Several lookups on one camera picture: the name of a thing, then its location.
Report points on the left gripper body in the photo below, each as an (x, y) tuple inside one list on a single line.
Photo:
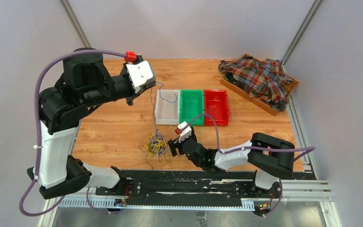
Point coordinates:
[(124, 91)]

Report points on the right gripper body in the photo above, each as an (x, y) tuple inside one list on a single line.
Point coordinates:
[(180, 147)]

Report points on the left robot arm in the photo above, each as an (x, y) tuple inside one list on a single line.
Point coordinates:
[(69, 89)]

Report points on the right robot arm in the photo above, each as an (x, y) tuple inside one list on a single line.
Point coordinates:
[(273, 157)]

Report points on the white plastic bin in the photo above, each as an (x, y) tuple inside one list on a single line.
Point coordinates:
[(167, 107)]

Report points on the green plastic bin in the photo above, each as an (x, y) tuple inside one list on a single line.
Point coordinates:
[(191, 104)]

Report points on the red plastic bin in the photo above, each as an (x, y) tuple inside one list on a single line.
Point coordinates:
[(216, 105)]

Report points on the wooden tray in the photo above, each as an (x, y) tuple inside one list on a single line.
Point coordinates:
[(289, 84)]

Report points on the plaid shirt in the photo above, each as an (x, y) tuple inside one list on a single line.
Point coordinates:
[(259, 80)]

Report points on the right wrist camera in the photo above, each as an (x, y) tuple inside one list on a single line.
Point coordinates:
[(184, 131)]

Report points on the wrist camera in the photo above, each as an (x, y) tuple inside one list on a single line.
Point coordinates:
[(184, 131), (141, 75)]

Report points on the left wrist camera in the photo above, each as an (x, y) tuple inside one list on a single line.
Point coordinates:
[(141, 75)]

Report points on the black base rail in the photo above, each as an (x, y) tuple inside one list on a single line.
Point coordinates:
[(195, 190)]

